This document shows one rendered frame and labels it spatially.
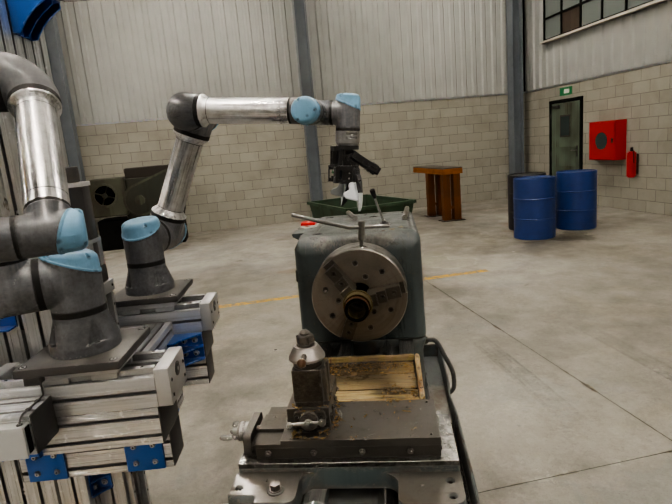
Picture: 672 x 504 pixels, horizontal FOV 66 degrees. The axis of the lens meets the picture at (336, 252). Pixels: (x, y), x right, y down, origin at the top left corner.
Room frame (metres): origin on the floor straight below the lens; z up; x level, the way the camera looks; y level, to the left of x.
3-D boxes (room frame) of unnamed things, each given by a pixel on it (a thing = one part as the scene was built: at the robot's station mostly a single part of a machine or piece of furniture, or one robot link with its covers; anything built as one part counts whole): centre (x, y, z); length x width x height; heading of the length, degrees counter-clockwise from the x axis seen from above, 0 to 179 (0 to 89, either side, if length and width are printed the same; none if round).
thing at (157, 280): (1.64, 0.61, 1.21); 0.15 x 0.15 x 0.10
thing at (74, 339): (1.14, 0.59, 1.21); 0.15 x 0.15 x 0.10
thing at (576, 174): (8.02, -3.80, 0.44); 0.59 x 0.59 x 0.88
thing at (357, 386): (1.41, -0.04, 0.89); 0.36 x 0.30 x 0.04; 83
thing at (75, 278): (1.14, 0.60, 1.33); 0.13 x 0.12 x 0.14; 114
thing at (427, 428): (1.06, 0.02, 0.95); 0.43 x 0.17 x 0.05; 83
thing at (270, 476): (1.01, 0.01, 0.90); 0.47 x 0.30 x 0.06; 83
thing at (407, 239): (2.08, -0.10, 1.06); 0.59 x 0.48 x 0.39; 173
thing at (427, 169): (10.46, -2.14, 0.50); 1.61 x 0.44 x 1.00; 10
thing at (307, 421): (1.09, 0.08, 0.99); 0.20 x 0.10 x 0.05; 173
